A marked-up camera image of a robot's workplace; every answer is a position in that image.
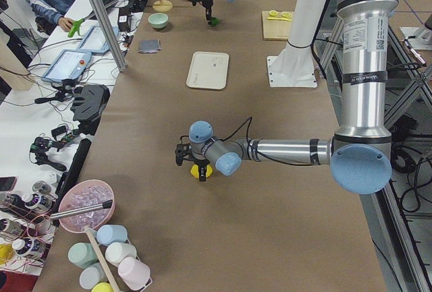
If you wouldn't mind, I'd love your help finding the white plastic cup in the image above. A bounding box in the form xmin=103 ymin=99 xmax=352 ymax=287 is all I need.
xmin=105 ymin=242 xmax=137 ymax=267

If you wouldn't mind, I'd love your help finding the pink bowl with ice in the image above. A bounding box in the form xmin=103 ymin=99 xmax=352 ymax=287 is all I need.
xmin=58 ymin=179 xmax=115 ymax=233

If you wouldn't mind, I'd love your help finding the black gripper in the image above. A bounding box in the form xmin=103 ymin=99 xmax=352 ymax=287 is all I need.
xmin=193 ymin=156 xmax=210 ymax=181
xmin=202 ymin=0 xmax=213 ymax=22

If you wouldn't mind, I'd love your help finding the grey folded cloth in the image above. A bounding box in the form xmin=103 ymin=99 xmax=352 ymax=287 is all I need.
xmin=138 ymin=39 xmax=161 ymax=53

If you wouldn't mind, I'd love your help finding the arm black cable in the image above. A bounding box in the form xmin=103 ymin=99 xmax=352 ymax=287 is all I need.
xmin=221 ymin=116 xmax=254 ymax=143

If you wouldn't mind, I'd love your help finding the lemon slice lower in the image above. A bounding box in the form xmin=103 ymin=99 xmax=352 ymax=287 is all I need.
xmin=281 ymin=11 xmax=292 ymax=18

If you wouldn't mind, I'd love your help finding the yellow plastic knife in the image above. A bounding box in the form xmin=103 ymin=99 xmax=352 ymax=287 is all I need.
xmin=266 ymin=17 xmax=292 ymax=22

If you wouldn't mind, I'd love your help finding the teach pendant far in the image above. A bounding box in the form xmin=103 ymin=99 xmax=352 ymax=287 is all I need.
xmin=77 ymin=26 xmax=109 ymax=55

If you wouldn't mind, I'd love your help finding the grey plastic cup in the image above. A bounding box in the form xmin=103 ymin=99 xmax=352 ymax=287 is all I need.
xmin=79 ymin=262 xmax=108 ymax=290

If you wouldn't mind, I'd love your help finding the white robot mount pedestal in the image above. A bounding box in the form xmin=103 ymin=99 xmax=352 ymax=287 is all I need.
xmin=266 ymin=0 xmax=335 ymax=88

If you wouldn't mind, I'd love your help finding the teach pendant near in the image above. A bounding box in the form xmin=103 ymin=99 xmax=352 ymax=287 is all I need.
xmin=41 ymin=49 xmax=92 ymax=83

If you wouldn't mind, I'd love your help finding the cream rabbit print tray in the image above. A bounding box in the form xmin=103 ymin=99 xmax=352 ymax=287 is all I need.
xmin=186 ymin=51 xmax=230 ymax=90

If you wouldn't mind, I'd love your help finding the green plastic cup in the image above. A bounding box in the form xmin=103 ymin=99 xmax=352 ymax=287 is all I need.
xmin=67 ymin=242 xmax=99 ymax=269

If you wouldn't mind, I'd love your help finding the green lime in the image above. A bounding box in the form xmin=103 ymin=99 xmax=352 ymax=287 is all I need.
xmin=209 ymin=17 xmax=219 ymax=26

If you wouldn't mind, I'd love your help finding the teach pendant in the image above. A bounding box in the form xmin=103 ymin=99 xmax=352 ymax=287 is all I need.
xmin=41 ymin=49 xmax=92 ymax=83
xmin=77 ymin=26 xmax=109 ymax=55

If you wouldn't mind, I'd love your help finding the aluminium frame post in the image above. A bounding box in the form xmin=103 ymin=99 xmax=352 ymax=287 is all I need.
xmin=89 ymin=0 xmax=127 ymax=72

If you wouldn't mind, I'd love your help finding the bamboo cutting board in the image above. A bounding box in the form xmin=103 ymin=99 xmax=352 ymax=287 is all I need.
xmin=261 ymin=10 xmax=294 ymax=40

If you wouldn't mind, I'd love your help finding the blue plastic cup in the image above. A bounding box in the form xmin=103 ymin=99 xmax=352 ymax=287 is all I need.
xmin=96 ymin=225 xmax=128 ymax=246

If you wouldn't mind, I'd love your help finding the yellow plastic cup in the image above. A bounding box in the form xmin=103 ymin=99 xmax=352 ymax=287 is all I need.
xmin=91 ymin=282 xmax=113 ymax=292

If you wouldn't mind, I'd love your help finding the mint green bowl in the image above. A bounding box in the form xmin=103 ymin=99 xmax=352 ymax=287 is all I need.
xmin=148 ymin=12 xmax=169 ymax=30

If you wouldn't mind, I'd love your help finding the metal scoop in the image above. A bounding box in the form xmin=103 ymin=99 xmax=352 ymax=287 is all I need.
xmin=49 ymin=200 xmax=114 ymax=221

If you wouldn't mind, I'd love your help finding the yellow lemon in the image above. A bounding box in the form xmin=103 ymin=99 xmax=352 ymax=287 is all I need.
xmin=190 ymin=165 xmax=213 ymax=179

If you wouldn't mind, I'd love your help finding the pink plastic cup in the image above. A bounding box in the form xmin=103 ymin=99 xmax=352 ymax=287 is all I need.
xmin=117 ymin=256 xmax=153 ymax=291

